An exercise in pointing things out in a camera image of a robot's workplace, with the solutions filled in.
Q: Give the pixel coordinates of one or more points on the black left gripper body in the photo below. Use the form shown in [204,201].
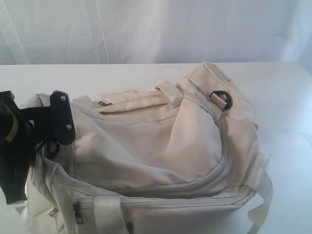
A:
[23,132]

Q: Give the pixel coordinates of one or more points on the cream fabric duffel bag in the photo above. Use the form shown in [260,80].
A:
[162,161]

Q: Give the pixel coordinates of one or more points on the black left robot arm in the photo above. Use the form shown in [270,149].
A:
[13,175]

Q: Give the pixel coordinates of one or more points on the white backdrop curtain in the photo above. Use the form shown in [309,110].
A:
[154,31]

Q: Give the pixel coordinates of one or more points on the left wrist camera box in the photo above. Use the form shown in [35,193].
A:
[62,118]

